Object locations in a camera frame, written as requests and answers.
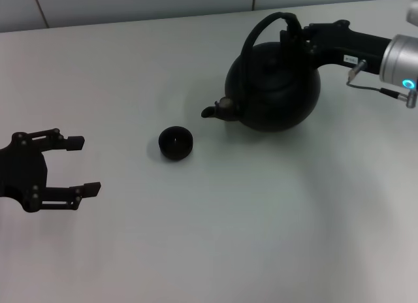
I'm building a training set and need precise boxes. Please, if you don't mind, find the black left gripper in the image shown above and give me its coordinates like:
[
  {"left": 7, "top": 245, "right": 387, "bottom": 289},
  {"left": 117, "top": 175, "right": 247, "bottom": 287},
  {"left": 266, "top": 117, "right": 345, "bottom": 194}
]
[{"left": 0, "top": 128, "right": 103, "bottom": 214}]

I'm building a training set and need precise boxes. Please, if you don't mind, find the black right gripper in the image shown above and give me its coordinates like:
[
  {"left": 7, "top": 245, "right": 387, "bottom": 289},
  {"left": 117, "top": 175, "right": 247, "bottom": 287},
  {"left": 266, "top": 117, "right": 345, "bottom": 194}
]
[{"left": 280, "top": 20, "right": 393, "bottom": 76}]

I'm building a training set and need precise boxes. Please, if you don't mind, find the black round teapot with handle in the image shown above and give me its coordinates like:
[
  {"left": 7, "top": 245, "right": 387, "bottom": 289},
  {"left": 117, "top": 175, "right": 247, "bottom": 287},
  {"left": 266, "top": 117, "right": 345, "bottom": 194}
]
[{"left": 201, "top": 11, "right": 322, "bottom": 133}]

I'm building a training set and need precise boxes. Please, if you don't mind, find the small black teacup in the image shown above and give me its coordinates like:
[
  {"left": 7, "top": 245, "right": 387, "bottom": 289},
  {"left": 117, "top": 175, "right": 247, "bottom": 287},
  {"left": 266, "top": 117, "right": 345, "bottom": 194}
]
[{"left": 158, "top": 125, "right": 194, "bottom": 161}]

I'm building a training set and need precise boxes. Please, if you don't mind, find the thin right gripper cable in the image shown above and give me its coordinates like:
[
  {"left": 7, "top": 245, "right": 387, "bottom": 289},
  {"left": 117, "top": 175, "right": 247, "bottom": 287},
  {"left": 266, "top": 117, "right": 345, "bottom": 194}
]
[{"left": 346, "top": 59, "right": 418, "bottom": 110}]

